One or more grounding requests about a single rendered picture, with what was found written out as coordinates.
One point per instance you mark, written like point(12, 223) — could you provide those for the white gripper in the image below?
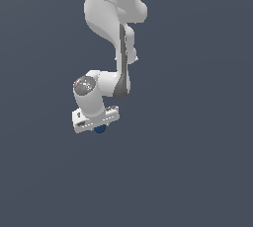
point(99, 119)

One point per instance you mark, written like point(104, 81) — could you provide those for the small blue ball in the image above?
point(100, 129)

